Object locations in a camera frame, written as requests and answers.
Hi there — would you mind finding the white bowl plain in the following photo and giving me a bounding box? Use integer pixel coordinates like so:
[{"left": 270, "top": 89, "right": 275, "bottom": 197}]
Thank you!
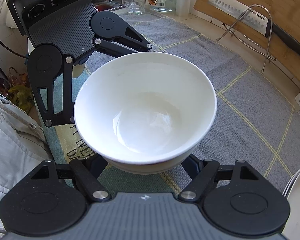
[{"left": 74, "top": 52, "right": 217, "bottom": 174}]

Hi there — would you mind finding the black handled kitchen knife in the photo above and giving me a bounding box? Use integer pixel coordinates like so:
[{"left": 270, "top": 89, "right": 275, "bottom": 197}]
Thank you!
[{"left": 208, "top": 0, "right": 300, "bottom": 56}]

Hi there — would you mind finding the white jacket of person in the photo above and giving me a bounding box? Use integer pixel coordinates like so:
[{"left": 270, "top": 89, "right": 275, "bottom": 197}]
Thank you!
[{"left": 0, "top": 94, "right": 52, "bottom": 239}]

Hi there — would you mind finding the grey checked table mat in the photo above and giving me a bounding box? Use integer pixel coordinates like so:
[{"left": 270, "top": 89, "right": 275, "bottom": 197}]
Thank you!
[{"left": 39, "top": 11, "right": 300, "bottom": 198}]

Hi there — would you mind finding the bamboo cutting board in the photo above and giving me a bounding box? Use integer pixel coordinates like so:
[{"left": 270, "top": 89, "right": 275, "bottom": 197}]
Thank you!
[{"left": 194, "top": 0, "right": 300, "bottom": 81}]

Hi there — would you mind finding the metal wire rack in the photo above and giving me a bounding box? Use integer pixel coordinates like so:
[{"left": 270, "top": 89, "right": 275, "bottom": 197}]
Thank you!
[{"left": 216, "top": 4, "right": 276, "bottom": 74}]

